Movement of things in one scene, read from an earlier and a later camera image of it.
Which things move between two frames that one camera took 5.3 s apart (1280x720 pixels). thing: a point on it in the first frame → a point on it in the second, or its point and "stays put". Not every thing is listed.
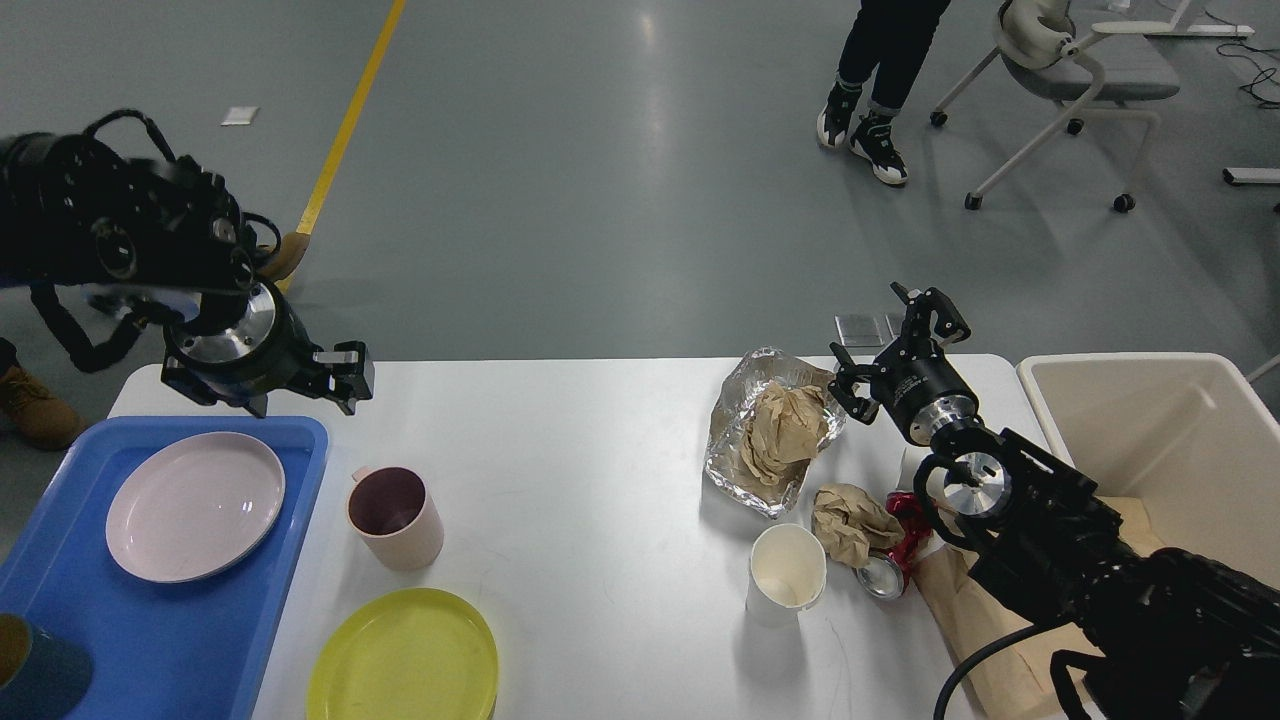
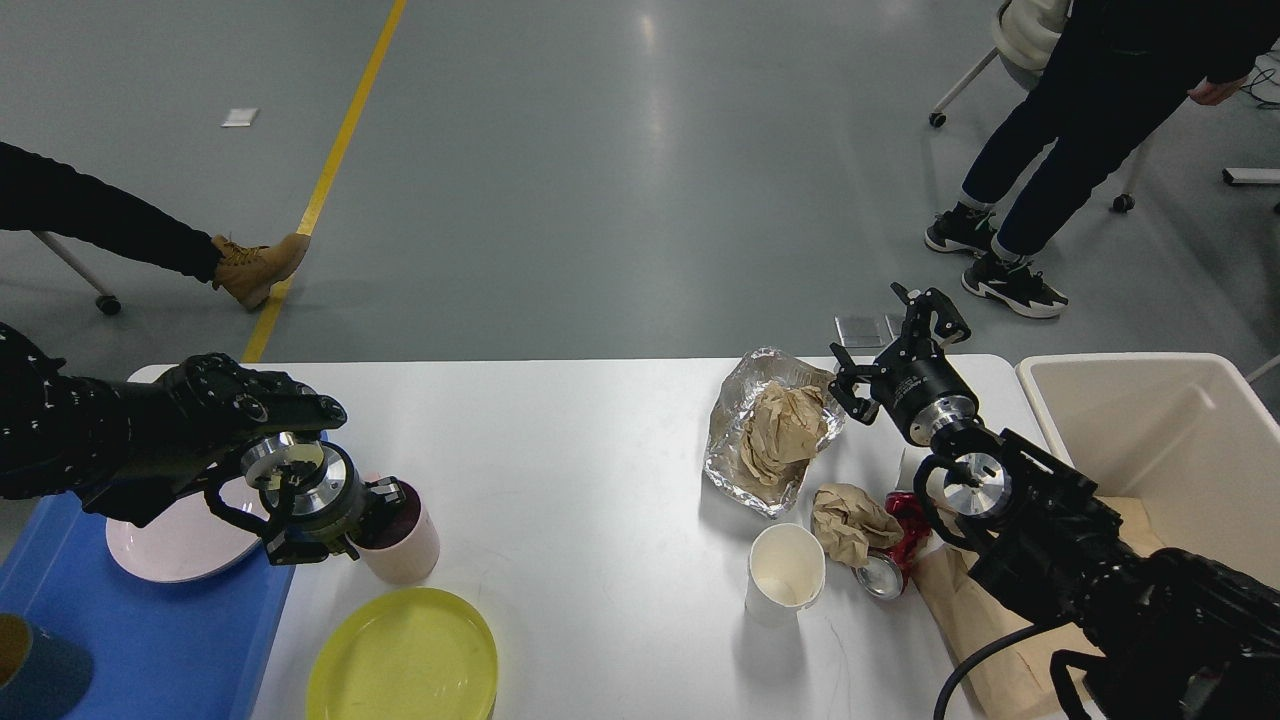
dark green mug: x=41 y=676 stays put
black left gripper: x=268 y=351 → x=314 y=497
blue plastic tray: x=159 y=650 stays put
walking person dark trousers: x=890 y=39 → x=1112 y=74
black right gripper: x=919 y=384 stays put
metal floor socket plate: x=865 y=334 stays put
